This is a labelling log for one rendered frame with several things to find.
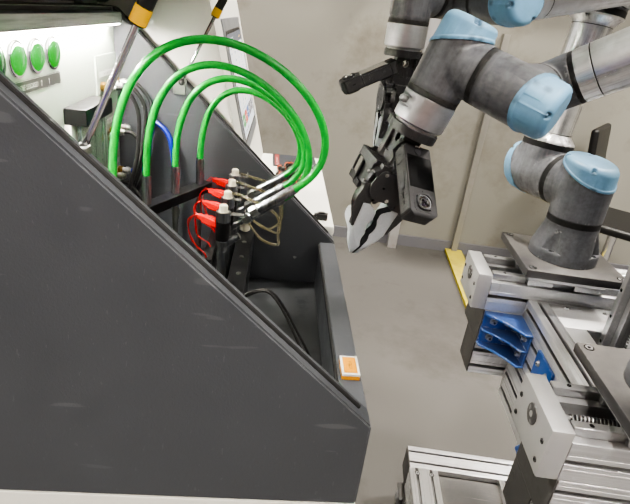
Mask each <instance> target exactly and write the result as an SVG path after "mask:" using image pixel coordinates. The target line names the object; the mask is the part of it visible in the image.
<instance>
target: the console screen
mask: <svg viewBox="0 0 630 504"><path fill-rule="evenodd" d="M220 20H221V25H222V31H223V36H224V37H227V38H231V39H234V40H238V41H240V42H242V36H241V30H240V24H239V19H238V17H229V18H221V19H220ZM225 47H226V46H225ZM226 52H227V57H228V63H231V64H234V65H237V66H240V67H242V68H244V69H246V70H247V65H246V59H245V53H244V52H242V51H239V50H236V49H233V48H229V47H226ZM232 84H233V88H234V87H248V86H245V85H242V84H238V83H232ZM248 88H250V87H248ZM234 95H235V100H236V105H237V111H238V116H239V121H240V127H241V132H242V137H243V140H244V141H245V143H246V144H247V145H248V146H249V147H250V145H251V141H252V138H253V134H254V130H255V127H256V123H257V122H256V117H255V111H254V105H253V99H252V95H249V94H234Z"/></svg>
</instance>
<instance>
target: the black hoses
mask: <svg viewBox="0 0 630 504"><path fill-rule="evenodd" d="M135 86H137V87H138V88H139V89H140V90H141V91H142V93H143V94H144V95H145V97H146V98H147V100H148V102H149V107H150V111H151V108H152V105H153V102H152V99H151V97H150V95H149V94H148V92H147V91H146V90H145V89H144V88H143V87H142V86H141V85H140V84H139V83H138V82H137V83H136V85H135ZM132 91H133V92H134V93H135V94H136V95H137V97H138V98H139V100H140V102H141V104H142V107H143V117H144V119H143V132H142V139H141V113H140V108H139V105H138V103H137V101H136V99H135V97H134V96H133V94H132V93H131V95H130V97H129V98H130V99H131V101H132V103H133V105H134V107H135V111H136V117H137V134H136V133H134V132H133V131H131V130H124V134H130V135H132V136H133V137H134V138H135V139H136V151H135V158H134V163H133V168H132V173H131V177H130V180H129V181H128V180H120V181H121V182H122V183H123V184H127V185H128V187H127V188H129V189H130V190H131V191H132V192H133V193H134V194H135V195H137V197H138V198H139V199H140V200H142V195H141V194H140V193H139V189H140V187H141V185H142V176H141V178H140V180H139V177H140V174H141V171H142V167H143V149H144V139H145V132H146V127H147V122H148V111H147V106H146V103H145V100H144V98H143V97H142V95H141V94H140V92H139V91H138V90H137V89H136V88H135V87H134V88H133V90H132ZM138 180H139V182H138ZM137 183H138V185H137ZM136 186H137V187H136Z"/></svg>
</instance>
